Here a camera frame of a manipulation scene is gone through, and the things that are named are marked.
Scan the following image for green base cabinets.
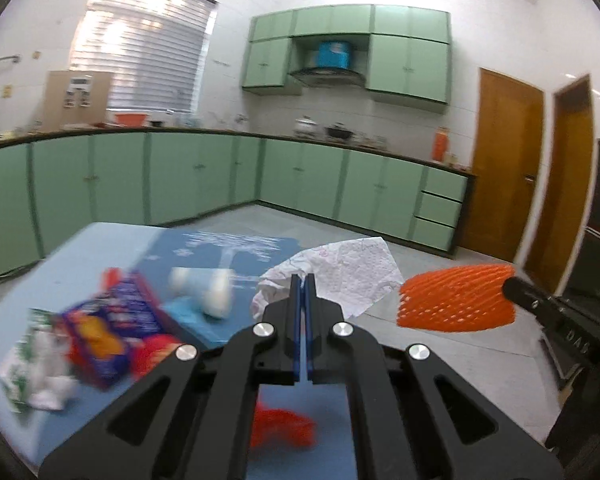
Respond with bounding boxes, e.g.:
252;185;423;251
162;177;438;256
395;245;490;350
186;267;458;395
0;127;478;286

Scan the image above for green and white wrapper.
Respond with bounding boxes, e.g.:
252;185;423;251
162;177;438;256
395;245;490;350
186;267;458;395
0;307;81;413

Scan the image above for open wooden door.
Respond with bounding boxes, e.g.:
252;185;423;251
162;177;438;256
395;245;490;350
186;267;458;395
512;74;598;296

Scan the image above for red plastic bag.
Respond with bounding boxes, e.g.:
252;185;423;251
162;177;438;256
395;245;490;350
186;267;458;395
130;334;317;453

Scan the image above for dark blue printed mat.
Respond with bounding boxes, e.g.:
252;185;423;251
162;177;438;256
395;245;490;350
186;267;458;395
132;229;355;480

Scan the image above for closed wooden door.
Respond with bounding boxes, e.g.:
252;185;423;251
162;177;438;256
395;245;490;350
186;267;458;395
460;67;546;263

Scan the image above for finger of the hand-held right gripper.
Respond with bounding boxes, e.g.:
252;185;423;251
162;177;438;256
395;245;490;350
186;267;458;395
502;277;557;320

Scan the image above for white window blind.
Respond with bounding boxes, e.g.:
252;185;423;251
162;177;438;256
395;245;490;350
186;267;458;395
70;0;217;112

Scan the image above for cardboard box on counter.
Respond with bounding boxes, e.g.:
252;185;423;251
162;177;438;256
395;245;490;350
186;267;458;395
42;71;115;129

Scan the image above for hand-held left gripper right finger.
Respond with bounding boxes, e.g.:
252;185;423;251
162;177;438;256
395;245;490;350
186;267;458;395
306;274;564;480

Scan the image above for green wall cabinets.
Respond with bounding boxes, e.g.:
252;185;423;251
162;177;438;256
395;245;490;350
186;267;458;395
242;4;452;114

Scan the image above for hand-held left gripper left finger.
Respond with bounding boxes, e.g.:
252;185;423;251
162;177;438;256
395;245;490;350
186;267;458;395
40;274;302;480

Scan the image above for white paper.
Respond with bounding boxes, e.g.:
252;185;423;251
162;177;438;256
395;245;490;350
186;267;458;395
251;237;405;320

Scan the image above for orange foam fruit net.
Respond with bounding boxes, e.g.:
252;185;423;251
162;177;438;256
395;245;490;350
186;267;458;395
397;262;517;332

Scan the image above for black range hood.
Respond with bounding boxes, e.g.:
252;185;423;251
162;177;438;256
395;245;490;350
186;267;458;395
287;67;365;90

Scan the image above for orange thermos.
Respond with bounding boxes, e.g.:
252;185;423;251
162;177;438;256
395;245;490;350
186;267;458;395
431;127;450;162

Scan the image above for blue box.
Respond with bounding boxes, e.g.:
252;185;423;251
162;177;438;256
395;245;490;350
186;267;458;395
316;40;352;70

